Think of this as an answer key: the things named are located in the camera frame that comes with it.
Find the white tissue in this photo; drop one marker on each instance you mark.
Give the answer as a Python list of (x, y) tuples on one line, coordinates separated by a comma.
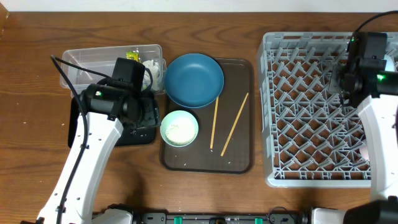
[(154, 68)]

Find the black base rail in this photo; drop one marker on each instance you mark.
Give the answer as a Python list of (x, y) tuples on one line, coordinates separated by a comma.
[(278, 215)]

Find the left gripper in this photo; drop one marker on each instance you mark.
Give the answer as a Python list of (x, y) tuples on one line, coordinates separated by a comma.
[(151, 116)]

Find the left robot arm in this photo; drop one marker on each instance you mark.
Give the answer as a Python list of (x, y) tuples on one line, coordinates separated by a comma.
[(108, 113)]

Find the wooden chopstick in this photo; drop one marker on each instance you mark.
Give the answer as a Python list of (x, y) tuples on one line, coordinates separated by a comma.
[(214, 123), (234, 125)]

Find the mint bowl with rice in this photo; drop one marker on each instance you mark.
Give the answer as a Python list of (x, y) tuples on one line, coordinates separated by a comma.
[(179, 128)]

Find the right wooden chopstick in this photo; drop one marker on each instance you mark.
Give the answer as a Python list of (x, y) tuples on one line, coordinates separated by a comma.
[(234, 125)]

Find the dark brown serving tray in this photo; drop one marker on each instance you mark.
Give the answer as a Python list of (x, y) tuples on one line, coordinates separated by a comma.
[(239, 156)]

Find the grey dishwasher rack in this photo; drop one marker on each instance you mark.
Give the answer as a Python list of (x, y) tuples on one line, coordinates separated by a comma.
[(309, 139)]

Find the clear plastic waste bin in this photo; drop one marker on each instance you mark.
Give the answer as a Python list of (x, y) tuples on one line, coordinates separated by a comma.
[(103, 59)]

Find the black plastic tray bin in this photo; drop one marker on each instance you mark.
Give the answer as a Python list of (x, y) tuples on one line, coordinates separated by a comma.
[(129, 136)]

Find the left wooden chopstick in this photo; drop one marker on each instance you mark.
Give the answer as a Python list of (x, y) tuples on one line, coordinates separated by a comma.
[(214, 123)]

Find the yellow green snack wrapper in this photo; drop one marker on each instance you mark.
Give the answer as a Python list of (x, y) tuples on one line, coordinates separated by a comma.
[(133, 55)]

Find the dark blue plate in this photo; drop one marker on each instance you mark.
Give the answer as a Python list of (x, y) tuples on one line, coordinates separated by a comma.
[(194, 80)]

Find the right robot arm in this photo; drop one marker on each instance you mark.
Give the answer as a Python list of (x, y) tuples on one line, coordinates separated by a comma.
[(366, 84)]

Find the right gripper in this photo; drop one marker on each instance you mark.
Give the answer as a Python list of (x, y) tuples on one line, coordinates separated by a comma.
[(339, 72)]

